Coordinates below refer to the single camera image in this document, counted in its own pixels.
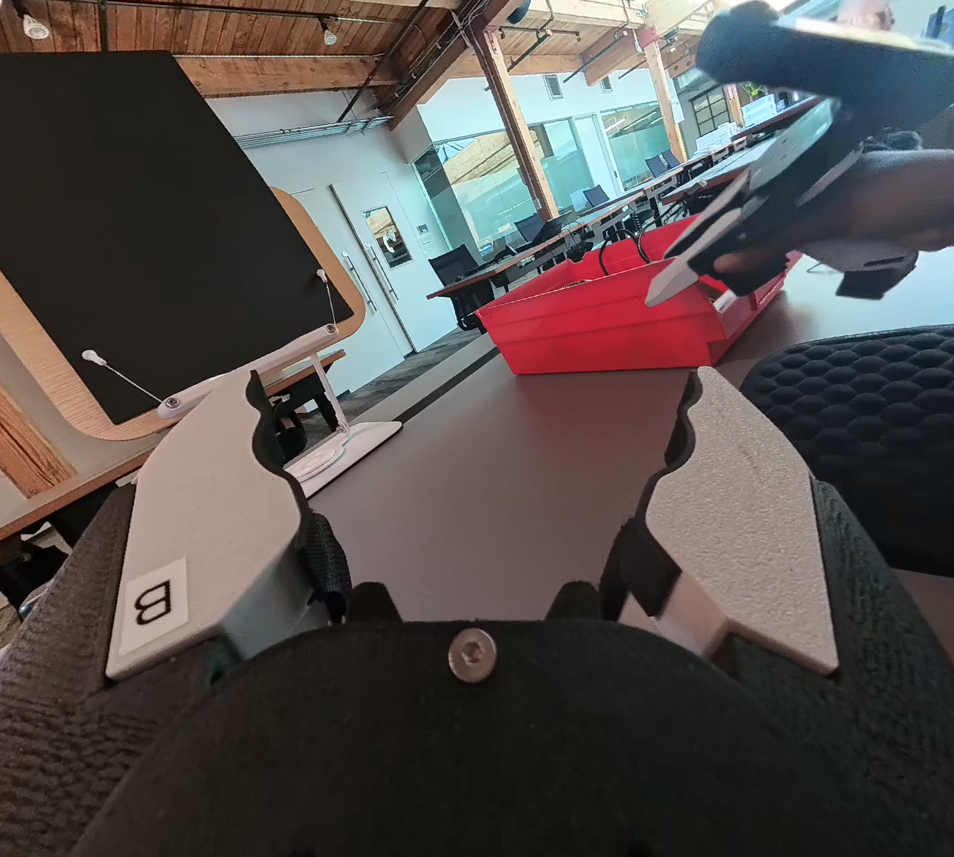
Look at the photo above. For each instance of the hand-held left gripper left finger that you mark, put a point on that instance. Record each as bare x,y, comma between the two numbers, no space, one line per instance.
209,521

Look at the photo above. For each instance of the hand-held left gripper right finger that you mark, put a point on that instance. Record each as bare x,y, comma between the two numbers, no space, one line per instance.
738,536

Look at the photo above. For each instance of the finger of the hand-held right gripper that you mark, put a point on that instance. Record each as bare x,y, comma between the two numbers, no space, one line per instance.
671,283
715,219

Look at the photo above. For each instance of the red plastic bin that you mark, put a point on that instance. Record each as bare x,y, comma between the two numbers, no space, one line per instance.
596,335

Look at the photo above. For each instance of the person's right hand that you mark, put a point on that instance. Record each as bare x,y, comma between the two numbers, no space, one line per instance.
879,201

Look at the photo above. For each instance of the white stand with clear legs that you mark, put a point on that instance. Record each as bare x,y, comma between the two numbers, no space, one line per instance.
358,443

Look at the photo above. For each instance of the black honeycomb wrist rest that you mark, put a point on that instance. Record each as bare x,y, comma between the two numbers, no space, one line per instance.
857,409

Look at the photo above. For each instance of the long wood-edged desk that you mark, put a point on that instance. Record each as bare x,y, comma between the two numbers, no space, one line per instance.
484,269

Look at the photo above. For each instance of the black office chair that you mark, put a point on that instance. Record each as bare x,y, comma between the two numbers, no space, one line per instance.
458,275

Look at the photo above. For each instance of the white door with window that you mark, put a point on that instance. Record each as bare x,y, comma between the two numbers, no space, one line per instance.
380,305

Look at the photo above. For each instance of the ceiling track spotlight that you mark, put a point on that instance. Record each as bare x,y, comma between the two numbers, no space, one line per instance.
34,26
329,35

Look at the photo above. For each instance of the black panel with wooden frame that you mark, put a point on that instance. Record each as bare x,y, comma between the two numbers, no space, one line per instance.
112,201

